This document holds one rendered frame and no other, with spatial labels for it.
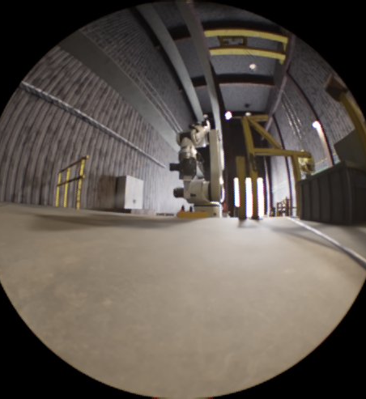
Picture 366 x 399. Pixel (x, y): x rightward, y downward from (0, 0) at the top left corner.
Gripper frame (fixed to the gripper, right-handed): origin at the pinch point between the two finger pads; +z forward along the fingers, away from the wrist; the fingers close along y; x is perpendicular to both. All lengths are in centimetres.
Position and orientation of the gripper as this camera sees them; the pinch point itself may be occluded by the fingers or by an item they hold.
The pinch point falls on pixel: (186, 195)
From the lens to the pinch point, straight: 105.3
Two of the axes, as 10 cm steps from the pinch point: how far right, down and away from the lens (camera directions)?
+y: -0.6, 0.8, 10.0
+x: -10.0, -0.2, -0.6
